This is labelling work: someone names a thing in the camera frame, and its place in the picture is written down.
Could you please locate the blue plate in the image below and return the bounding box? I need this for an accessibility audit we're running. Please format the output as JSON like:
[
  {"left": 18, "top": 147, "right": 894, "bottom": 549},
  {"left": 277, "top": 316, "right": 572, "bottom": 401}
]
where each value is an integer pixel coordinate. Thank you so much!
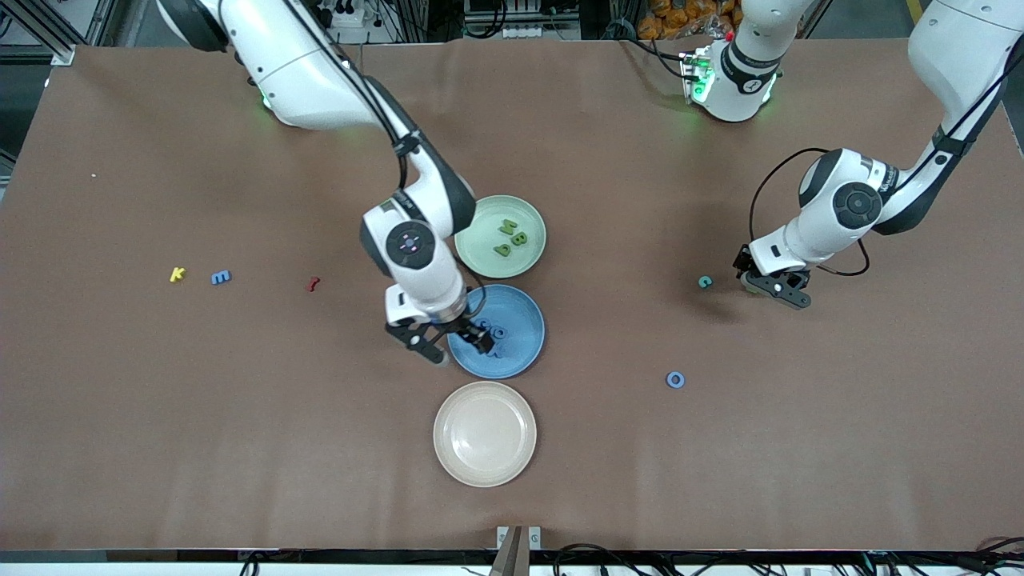
[{"left": 446, "top": 284, "right": 546, "bottom": 380}]

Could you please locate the orange snack bag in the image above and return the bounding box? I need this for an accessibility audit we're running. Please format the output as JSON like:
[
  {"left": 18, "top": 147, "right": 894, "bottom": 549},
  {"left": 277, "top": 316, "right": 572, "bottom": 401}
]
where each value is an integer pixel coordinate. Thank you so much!
[{"left": 638, "top": 0, "right": 741, "bottom": 41}]

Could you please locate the aluminium frame profile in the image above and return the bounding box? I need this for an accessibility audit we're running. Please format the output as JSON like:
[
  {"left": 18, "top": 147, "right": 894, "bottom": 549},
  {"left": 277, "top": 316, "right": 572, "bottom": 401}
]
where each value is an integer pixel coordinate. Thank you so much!
[{"left": 0, "top": 0, "right": 78, "bottom": 66}]

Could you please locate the dark electronics rack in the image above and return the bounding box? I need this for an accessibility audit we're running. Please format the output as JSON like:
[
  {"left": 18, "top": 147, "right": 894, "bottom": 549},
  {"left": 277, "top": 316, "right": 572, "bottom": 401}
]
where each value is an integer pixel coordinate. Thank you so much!
[{"left": 462, "top": 0, "right": 583, "bottom": 41}]

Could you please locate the light green plate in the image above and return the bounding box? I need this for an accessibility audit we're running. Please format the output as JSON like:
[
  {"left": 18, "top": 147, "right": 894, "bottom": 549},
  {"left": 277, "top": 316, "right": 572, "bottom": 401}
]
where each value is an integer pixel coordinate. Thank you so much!
[{"left": 454, "top": 194, "right": 547, "bottom": 280}]

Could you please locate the beige plate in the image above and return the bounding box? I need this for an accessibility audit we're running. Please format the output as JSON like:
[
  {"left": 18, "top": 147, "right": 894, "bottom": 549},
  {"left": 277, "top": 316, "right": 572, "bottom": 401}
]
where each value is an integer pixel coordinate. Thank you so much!
[{"left": 432, "top": 381, "right": 538, "bottom": 489}]

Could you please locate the white power strip with plugs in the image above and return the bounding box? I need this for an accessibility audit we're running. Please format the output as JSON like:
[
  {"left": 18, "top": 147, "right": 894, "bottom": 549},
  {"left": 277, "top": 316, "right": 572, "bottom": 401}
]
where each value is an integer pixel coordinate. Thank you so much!
[{"left": 314, "top": 0, "right": 365, "bottom": 29}]

